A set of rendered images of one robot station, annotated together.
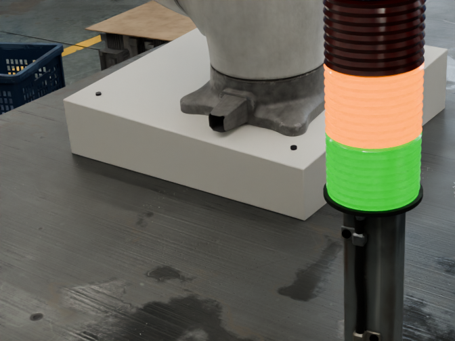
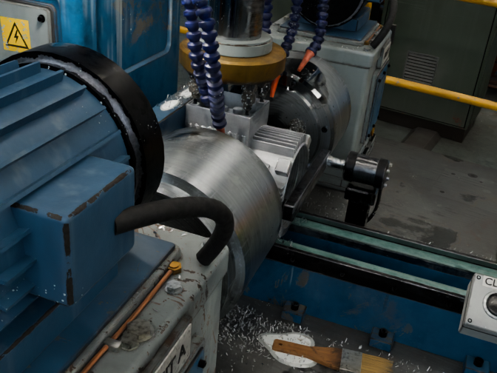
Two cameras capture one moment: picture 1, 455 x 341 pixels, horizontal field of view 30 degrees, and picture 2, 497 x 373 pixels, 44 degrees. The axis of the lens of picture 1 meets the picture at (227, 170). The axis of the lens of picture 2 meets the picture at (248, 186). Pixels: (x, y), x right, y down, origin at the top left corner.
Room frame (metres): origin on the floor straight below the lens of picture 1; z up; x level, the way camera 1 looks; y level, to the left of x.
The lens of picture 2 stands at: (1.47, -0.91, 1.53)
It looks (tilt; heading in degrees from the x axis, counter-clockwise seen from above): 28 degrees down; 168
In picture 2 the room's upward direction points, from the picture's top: 6 degrees clockwise
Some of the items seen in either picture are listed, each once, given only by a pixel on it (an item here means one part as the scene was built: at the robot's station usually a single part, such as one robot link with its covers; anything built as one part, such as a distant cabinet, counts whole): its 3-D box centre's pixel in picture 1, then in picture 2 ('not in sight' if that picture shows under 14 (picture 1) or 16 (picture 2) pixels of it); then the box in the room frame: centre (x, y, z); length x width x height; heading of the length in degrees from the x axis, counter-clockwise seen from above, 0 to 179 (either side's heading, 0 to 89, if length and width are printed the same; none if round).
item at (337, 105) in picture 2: not in sight; (290, 112); (0.23, -0.57, 1.04); 0.41 x 0.25 x 0.25; 150
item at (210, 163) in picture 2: not in sight; (167, 244); (0.74, -0.86, 1.04); 0.37 x 0.25 x 0.25; 150
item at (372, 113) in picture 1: (373, 96); not in sight; (0.49, -0.09, 1.10); 0.06 x 0.06 x 0.04
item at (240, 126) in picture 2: not in sight; (227, 121); (0.46, -0.75, 1.11); 0.12 x 0.11 x 0.07; 60
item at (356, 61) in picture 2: not in sight; (322, 93); (-0.04, -0.41, 0.99); 0.35 x 0.31 x 0.37; 150
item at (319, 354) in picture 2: not in sight; (333, 357); (0.74, -0.58, 0.80); 0.21 x 0.05 x 0.01; 68
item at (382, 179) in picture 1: (372, 162); not in sight; (0.49, -0.09, 1.05); 0.06 x 0.06 x 0.04
